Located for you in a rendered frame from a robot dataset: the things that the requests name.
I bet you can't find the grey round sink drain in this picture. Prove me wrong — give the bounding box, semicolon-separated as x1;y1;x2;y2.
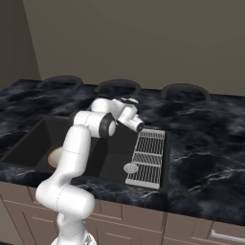
122;162;140;173

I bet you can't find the white wire drying rack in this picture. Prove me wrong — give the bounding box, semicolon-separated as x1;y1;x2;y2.
124;128;167;189

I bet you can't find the brown cabinet door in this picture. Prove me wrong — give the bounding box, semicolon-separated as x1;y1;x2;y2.
85;217;165;245
2;200;61;245

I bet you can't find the dark bar stool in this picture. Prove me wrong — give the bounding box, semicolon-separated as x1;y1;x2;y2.
160;82;212;101
94;78;143;96
35;75;84;91

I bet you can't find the brown drawer front with handle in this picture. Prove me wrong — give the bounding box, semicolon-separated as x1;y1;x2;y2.
206;219;245;245

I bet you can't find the black kitchen sink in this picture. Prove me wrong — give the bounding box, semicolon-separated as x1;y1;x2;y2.
0;115;171;194

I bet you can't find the tan round object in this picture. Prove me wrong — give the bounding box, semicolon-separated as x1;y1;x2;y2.
47;147;65;168

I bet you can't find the silver drawer handle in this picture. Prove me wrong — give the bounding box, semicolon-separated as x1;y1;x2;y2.
209;229;245;244

